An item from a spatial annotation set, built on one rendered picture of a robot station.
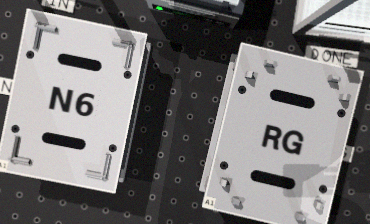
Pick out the grey regrip nest plate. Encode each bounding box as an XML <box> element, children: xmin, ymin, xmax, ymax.
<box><xmin>199</xmin><ymin>42</ymin><xmax>364</xmax><ymax>224</ymax></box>

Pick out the white rectangular plate nest marked n6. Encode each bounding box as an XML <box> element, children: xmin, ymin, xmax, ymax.
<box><xmin>0</xmin><ymin>9</ymin><xmax>152</xmax><ymax>193</ymax></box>

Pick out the white label with printed n6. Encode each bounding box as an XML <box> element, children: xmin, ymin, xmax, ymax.
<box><xmin>0</xmin><ymin>77</ymin><xmax>13</xmax><ymax>95</ymax></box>

